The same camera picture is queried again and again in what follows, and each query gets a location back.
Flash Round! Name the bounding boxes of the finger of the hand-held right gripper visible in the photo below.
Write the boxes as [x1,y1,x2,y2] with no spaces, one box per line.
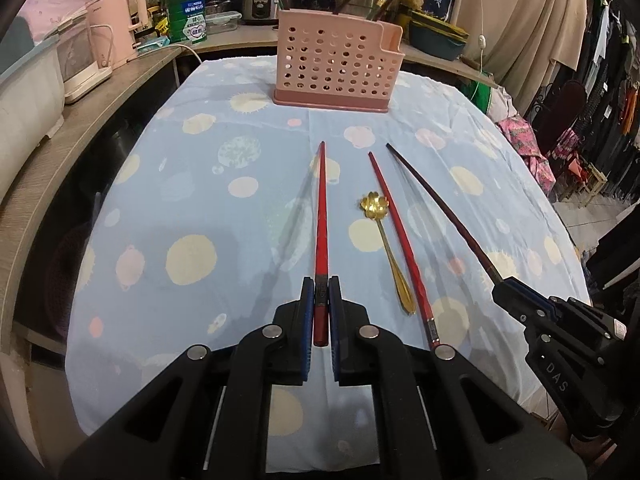
[492,284,546,331]
[502,280,558,312]

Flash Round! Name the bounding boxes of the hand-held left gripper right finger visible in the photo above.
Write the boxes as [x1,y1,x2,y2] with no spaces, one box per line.
[327,280,586,480]

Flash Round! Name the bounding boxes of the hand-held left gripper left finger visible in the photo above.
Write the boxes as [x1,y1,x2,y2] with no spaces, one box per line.
[60,276,317,480]

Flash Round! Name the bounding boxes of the pink perforated utensil basket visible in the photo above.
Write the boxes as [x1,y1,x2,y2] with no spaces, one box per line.
[272,9,405,113]

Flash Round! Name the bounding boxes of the gold flower spoon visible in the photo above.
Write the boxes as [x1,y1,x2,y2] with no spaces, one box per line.
[359,191,417,316]

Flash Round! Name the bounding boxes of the wooden stool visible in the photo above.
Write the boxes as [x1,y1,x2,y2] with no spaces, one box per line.
[570,152,608,196]

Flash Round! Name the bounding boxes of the pink floral cloth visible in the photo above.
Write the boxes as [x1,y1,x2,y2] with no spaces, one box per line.
[495,115,556,196]

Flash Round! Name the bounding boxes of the dark chair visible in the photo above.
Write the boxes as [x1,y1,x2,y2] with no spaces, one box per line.
[537,80,588,161]

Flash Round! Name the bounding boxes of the green plastic basin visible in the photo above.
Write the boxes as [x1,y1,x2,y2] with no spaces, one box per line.
[467,72,501,116]

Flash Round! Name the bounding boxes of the hanging clothes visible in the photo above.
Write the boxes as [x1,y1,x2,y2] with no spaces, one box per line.
[580,0,640,201]

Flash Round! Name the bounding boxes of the beige curtain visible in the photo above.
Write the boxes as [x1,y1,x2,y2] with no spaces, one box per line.
[450,0,588,116]

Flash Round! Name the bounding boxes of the wooden counter shelf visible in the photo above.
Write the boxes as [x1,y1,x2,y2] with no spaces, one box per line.
[0,35,501,321]

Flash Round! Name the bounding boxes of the clear food container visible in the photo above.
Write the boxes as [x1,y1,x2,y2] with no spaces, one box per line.
[205,10,241,35]

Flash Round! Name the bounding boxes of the blue tissue pack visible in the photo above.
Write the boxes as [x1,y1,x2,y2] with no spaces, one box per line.
[135,35,171,55]

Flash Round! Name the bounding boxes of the green tin can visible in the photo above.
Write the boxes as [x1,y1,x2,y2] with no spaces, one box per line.
[166,0,208,45]

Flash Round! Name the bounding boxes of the white glass kettle appliance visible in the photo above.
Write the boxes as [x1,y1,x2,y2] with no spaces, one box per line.
[52,12,113,106]

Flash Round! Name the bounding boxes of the pink electric kettle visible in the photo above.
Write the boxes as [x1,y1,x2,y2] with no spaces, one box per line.
[85,0,151,70]

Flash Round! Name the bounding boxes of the white dish rack blue lid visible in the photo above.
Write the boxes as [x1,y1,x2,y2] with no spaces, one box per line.
[0,15,66,201]

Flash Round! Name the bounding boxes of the white cable with switch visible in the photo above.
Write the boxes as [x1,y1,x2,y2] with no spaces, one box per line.
[475,0,488,81]

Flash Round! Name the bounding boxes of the white power cord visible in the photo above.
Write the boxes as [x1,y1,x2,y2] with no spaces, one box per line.
[170,42,203,63]

